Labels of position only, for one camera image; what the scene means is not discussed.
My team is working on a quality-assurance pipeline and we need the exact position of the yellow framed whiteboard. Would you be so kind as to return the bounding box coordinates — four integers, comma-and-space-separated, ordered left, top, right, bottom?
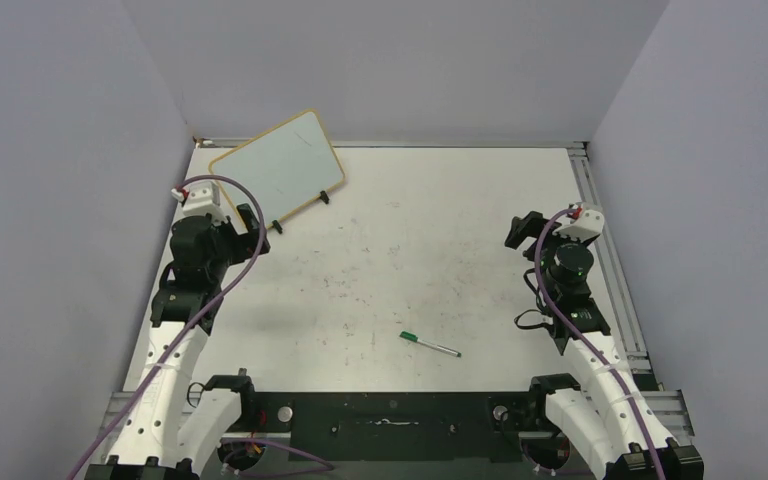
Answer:
208, 109, 346, 233

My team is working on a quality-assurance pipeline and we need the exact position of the white marker pen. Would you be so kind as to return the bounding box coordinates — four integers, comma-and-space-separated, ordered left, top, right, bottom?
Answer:
415, 338, 462, 358

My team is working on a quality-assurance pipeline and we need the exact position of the green marker cap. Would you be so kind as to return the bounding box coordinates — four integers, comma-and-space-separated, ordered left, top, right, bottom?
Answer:
399, 331, 418, 343

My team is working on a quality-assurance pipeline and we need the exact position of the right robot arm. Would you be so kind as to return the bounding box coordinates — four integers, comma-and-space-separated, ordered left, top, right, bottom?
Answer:
504, 203, 705, 479

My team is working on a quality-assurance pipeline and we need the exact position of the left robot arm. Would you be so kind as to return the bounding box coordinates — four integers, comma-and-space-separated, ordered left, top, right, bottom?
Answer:
85, 204, 269, 479

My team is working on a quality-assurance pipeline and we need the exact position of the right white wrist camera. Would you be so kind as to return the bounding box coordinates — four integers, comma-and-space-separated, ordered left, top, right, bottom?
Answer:
553, 202, 605, 245

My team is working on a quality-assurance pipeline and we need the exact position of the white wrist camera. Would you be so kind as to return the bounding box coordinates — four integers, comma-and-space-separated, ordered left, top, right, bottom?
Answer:
553, 202, 605, 245
171, 181, 228, 225

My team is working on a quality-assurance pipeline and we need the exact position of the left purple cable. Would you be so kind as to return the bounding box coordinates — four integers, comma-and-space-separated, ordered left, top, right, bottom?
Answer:
65, 174, 336, 480

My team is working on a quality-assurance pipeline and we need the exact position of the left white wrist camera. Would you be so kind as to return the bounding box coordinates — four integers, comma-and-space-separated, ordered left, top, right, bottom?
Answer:
171, 181, 228, 225

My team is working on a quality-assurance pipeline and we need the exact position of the back aluminium rail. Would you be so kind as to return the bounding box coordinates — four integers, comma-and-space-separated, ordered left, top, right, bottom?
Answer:
195, 137, 587, 150

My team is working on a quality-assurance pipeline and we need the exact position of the right aluminium rail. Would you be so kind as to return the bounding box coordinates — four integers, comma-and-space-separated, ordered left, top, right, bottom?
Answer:
567, 143, 653, 375

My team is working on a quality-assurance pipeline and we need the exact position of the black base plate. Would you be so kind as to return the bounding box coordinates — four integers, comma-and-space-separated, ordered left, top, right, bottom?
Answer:
229, 392, 572, 467

